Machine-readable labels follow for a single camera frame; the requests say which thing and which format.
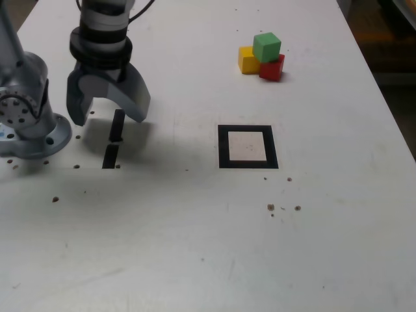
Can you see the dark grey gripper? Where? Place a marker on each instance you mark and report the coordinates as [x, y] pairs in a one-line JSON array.
[[115, 74]]

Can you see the yellow cube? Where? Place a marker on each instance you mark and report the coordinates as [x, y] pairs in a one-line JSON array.
[[248, 63]]

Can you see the red cube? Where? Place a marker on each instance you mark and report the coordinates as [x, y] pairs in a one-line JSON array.
[[271, 70]]

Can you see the green cube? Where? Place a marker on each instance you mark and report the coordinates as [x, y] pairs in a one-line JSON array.
[[266, 48]]

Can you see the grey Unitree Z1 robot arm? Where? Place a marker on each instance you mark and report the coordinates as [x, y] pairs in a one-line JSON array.
[[32, 78]]

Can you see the black tape square outline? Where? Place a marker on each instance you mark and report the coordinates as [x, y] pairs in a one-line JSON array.
[[223, 146]]

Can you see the black tape strip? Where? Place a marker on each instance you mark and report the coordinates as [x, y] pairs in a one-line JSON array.
[[117, 126]]

